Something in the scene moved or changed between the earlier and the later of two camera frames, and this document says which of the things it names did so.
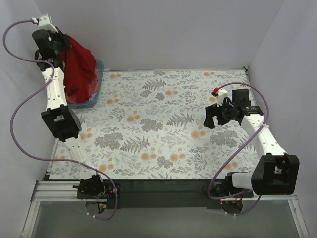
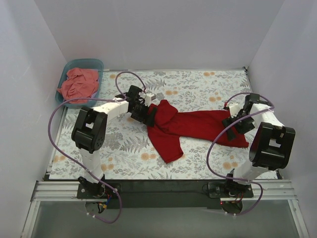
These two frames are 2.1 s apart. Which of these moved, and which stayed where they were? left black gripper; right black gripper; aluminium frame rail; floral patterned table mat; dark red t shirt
Moved: right black gripper; dark red t shirt; left black gripper
Stayed: aluminium frame rail; floral patterned table mat
